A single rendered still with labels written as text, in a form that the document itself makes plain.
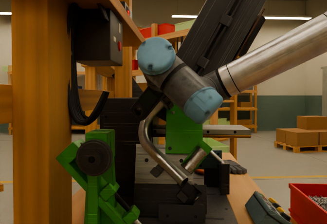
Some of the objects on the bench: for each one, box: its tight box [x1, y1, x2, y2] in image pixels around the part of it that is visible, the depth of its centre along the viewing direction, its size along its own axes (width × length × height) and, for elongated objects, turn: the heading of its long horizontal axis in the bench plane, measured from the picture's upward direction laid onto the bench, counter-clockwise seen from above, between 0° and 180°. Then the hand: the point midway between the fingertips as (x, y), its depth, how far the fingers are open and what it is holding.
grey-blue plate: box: [197, 149, 222, 187], centre depth 109 cm, size 10×2×14 cm
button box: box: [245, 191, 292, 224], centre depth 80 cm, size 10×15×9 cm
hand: (161, 102), depth 88 cm, fingers closed on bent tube, 3 cm apart
